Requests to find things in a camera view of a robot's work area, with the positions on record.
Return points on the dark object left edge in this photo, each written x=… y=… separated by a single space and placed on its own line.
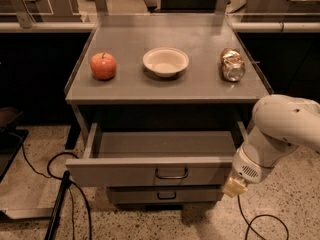
x=11 y=139

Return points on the grey drawer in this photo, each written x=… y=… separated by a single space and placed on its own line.
x=163 y=195
x=150 y=159

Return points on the grey top drawer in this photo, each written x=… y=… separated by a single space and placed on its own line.
x=150 y=159

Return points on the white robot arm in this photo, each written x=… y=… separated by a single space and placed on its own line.
x=280 y=124

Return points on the grey bottom drawer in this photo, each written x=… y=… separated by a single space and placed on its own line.
x=163 y=195

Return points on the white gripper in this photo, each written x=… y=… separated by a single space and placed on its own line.
x=248 y=169

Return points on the grey drawer cabinet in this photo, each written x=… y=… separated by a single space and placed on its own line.
x=161 y=101

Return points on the white horizontal rail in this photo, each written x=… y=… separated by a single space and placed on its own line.
x=48 y=27

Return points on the white paper bowl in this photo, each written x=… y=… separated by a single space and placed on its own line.
x=165 y=61

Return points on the black bar on floor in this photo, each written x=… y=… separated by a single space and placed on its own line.
x=55 y=216

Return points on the red apple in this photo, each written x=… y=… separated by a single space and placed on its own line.
x=103 y=66

